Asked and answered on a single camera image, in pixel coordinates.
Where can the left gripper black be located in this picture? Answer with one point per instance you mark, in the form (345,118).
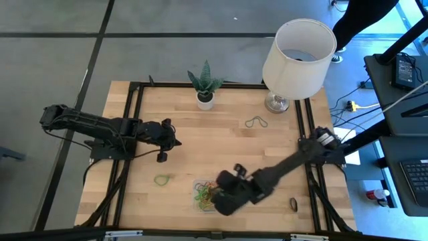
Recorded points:
(162,137)

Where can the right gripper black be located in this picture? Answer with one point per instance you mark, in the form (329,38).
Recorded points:
(250,187)

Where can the green rubber band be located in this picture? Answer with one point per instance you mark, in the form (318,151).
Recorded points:
(154,180)

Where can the wide black rubber band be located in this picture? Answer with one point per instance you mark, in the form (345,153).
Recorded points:
(290,205)

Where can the dark teal rubber band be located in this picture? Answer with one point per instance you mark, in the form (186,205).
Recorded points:
(257,116)

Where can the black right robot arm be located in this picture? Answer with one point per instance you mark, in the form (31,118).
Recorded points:
(291,160)

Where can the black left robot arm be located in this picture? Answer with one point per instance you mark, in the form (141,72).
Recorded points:
(87,122)

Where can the clear plastic bin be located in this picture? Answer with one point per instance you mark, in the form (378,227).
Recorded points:
(195,187)

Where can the succulent plant in white pot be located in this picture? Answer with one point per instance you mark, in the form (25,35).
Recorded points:
(205,85)

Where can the white paper sheet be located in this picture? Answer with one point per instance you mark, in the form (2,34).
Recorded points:
(352,159)

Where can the white shade table lamp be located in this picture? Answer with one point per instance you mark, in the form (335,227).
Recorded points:
(294,77)

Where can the red and white bottle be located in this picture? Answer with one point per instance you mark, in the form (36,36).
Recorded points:
(371,195)

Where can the yellow power plug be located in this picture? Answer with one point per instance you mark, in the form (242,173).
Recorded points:
(351,106)

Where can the grey chair leg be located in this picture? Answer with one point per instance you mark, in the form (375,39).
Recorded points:
(10,154)

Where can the black lower desk surface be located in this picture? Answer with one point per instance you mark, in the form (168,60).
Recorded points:
(394,160)

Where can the person's shoe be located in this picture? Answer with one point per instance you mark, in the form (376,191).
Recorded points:
(336,58)

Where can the black floor plug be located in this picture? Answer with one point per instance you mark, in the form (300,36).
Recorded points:
(365,84)

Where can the black desk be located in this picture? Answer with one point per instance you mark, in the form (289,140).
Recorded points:
(384,87)

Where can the black keyboard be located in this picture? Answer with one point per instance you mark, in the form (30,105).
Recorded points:
(418,180)

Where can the black power adapter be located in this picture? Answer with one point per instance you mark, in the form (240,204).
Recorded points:
(404,72)

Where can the person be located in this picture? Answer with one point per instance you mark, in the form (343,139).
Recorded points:
(361,20)

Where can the black diagonal pole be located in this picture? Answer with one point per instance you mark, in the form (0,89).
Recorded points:
(404,40)

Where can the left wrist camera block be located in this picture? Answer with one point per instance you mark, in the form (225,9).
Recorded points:
(162,156)

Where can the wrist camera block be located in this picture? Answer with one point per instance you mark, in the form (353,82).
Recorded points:
(162,156)
(240,169)

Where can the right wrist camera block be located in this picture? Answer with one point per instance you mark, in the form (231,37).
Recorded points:
(240,169)

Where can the silver metal bracket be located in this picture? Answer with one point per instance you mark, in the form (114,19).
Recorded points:
(309,237)
(123,233)

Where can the black frame crossbeam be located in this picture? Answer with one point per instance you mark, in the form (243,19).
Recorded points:
(50,234)

